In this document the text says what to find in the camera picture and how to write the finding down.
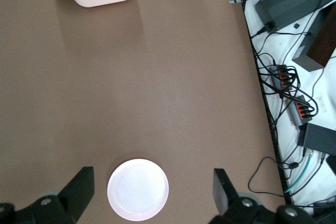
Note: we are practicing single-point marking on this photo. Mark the grey box with brown face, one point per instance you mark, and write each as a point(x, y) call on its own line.
point(323, 40)

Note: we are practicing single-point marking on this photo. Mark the dark grey power brick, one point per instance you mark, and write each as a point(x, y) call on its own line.
point(288, 1)

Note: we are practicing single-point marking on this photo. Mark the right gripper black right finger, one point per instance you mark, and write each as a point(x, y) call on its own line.
point(223, 192)

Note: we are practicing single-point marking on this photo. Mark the grey USB hub orange ports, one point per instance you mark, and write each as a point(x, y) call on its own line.
point(296, 116)
point(275, 73)

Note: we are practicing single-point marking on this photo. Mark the round pink plate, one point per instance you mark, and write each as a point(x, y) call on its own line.
point(137, 190)

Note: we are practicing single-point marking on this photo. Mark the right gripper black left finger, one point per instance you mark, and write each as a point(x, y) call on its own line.
point(76, 190)

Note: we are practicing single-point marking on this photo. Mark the flat black box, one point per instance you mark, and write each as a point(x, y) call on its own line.
point(320, 137)

